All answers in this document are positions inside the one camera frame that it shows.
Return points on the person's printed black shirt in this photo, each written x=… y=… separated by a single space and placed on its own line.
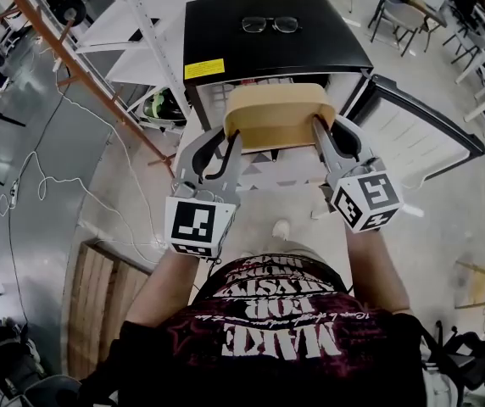
x=268 y=363

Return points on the brown wooden coat rack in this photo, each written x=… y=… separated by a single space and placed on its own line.
x=77 y=66

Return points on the black eyeglasses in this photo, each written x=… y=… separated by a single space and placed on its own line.
x=272 y=24

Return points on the person's left forearm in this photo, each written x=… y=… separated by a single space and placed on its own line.
x=164 y=291

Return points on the triangle patterned mat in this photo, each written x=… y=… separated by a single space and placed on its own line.
x=268 y=170

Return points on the black mini fridge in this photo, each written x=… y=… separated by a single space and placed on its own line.
x=276 y=49

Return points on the wooden pallet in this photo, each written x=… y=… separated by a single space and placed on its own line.
x=94 y=312

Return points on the white power strip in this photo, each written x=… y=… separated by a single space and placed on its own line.
x=159 y=244
x=14 y=193

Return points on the grey dining chair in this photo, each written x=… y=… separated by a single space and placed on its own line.
x=403 y=15

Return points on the green black helmet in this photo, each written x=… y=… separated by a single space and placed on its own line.
x=162 y=106

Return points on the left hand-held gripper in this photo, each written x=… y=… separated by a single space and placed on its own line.
x=193 y=225

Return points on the person's right shoe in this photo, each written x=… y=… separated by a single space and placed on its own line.
x=280 y=229

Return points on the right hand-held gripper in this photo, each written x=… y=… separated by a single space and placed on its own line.
x=369 y=197

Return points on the white metal shelf rack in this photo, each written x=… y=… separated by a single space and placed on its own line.
x=136 y=36

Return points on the black office chair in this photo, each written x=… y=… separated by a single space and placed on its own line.
x=475 y=354

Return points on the person's right forearm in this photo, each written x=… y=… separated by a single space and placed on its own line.
x=374 y=274

